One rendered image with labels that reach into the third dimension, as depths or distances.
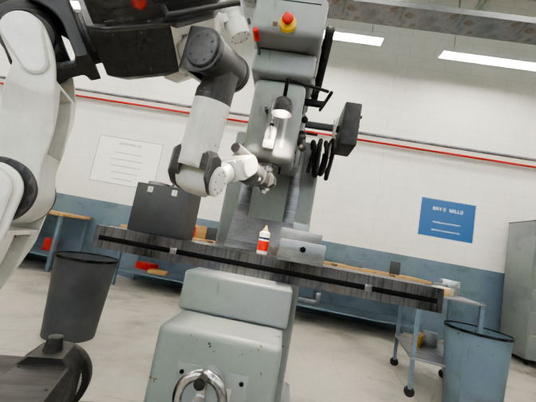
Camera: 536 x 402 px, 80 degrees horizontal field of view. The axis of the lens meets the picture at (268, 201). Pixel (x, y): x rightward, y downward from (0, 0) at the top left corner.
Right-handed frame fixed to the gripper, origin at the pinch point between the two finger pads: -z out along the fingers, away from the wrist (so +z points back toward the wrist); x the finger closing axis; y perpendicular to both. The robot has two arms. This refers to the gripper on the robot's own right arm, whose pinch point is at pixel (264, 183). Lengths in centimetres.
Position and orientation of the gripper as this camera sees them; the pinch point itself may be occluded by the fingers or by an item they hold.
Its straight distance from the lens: 127.9
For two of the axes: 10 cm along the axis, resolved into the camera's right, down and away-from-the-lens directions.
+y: -1.8, 9.7, -1.3
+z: -3.6, -1.9, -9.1
